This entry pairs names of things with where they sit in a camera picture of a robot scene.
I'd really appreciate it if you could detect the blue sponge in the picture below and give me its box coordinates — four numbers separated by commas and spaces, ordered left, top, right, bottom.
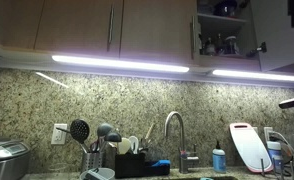
150, 159, 172, 169

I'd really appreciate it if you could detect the wire dish rack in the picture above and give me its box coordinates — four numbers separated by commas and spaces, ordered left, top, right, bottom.
259, 156, 294, 180

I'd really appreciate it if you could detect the glass jar white lid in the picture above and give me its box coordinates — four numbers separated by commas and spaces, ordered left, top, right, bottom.
224, 35, 240, 55

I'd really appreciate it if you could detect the grey bowl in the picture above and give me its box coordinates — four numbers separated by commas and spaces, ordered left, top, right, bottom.
79, 166, 116, 180

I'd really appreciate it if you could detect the black slotted spoon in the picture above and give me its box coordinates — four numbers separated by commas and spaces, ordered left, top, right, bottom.
55, 118, 92, 155

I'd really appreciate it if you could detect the brushed steel gooseneck faucet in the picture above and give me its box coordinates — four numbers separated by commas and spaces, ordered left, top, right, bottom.
163, 110, 201, 175

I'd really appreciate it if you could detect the white cutting board pink rim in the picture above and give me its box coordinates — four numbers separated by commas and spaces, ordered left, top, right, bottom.
228, 122, 275, 174

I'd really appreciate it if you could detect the perforated metal utensil holder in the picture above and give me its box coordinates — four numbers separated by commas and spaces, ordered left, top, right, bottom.
80, 150, 105, 175

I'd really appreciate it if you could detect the white plastic spoon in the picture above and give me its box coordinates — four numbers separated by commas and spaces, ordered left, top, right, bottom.
117, 137, 132, 155

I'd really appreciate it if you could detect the black ladle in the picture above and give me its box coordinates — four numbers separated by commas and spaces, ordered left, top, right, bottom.
103, 131, 123, 153

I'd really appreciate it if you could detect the slim dark bottle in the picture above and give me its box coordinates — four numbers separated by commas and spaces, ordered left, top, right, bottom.
215, 32, 225, 55

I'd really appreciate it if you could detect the silver rice cooker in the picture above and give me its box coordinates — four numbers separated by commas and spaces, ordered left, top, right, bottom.
0, 135, 32, 180

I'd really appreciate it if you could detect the white bottle blue label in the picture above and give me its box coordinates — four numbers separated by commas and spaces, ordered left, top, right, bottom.
265, 139, 285, 175

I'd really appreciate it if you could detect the wooden chopstick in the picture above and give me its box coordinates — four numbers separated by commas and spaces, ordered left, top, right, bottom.
143, 122, 156, 141

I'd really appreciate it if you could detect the grey ladle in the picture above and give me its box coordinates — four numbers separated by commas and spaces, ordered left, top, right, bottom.
95, 122, 115, 153

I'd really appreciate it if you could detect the light wooden cabinet door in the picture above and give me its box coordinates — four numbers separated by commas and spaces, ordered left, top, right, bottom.
119, 0, 199, 66
34, 0, 124, 57
0, 0, 45, 51

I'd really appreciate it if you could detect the black bar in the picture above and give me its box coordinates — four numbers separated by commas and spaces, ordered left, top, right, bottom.
278, 94, 294, 110

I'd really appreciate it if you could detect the open cabinet door grey inside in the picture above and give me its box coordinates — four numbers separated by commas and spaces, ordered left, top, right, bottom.
250, 0, 294, 73

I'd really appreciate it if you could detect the brushed metal bar door handle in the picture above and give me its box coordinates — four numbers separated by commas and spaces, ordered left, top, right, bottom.
190, 14, 199, 61
106, 2, 116, 53

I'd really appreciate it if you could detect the black cabinet hinge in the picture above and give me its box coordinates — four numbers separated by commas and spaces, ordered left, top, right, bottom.
246, 41, 268, 59

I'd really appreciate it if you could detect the blue soap pump bottle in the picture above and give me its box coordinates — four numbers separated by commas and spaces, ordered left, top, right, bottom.
211, 139, 228, 174

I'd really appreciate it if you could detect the long under-cabinet light strip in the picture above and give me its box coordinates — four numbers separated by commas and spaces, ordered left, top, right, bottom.
51, 54, 191, 74
212, 68, 294, 84

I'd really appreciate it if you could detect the black sink caddy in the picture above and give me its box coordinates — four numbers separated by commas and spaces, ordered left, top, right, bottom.
114, 152, 172, 179

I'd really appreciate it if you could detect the white wall outlet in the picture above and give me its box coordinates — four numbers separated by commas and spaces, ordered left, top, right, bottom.
50, 123, 69, 146
263, 126, 275, 143

